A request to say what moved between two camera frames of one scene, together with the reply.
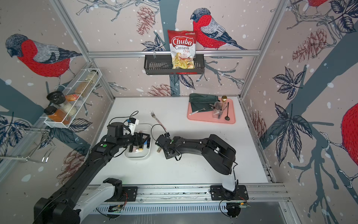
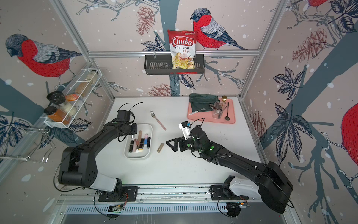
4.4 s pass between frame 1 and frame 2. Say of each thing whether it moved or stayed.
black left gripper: moved
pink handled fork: stayed
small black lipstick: stayed
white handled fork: stayed
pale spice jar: stayed
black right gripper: moved
